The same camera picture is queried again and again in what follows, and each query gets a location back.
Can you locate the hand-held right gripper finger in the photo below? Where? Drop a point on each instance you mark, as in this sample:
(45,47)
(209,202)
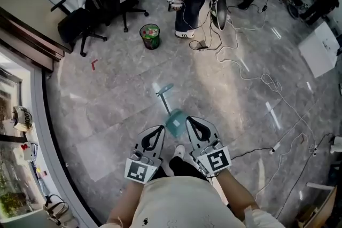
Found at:
(193,138)
(213,132)

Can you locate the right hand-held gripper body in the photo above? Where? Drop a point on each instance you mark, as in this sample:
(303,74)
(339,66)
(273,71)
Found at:
(217,161)

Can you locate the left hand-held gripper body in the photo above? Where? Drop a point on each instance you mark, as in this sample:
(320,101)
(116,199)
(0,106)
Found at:
(139,170)

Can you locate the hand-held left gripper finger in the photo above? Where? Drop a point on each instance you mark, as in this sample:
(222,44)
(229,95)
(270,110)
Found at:
(161,142)
(141,141)

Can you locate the teal plastic dustpan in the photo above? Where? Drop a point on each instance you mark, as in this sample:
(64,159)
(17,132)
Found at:
(175,122)

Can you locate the person's right forearm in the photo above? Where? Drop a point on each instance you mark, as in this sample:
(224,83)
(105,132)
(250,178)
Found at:
(235,195)

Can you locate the person's left forearm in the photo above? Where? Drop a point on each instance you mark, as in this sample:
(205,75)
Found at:
(128,200)

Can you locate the grey marble floor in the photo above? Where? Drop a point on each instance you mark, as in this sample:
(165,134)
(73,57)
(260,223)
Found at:
(120,98)

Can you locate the person's white shoe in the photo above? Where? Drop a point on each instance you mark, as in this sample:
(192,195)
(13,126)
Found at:
(179,151)

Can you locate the person's black trousers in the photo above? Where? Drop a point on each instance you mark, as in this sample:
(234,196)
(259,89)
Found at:
(179,166)

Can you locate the person's cream shirt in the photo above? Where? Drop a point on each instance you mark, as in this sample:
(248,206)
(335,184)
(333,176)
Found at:
(181,205)

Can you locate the white power strip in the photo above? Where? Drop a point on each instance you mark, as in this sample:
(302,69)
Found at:
(315,150)

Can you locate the black mesh wastebasket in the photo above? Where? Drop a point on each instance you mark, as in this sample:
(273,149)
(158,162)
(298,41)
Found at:
(150,36)

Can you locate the white cat toy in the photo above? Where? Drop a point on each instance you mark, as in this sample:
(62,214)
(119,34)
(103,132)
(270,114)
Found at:
(28,150)

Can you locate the black oval backpack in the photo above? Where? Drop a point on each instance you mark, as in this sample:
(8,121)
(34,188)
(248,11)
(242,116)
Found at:
(217,0)

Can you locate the white cardboard box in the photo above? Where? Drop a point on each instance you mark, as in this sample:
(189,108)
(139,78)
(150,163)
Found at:
(319,49)

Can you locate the wooden desk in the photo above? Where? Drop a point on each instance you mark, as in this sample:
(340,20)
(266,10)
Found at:
(24,13)

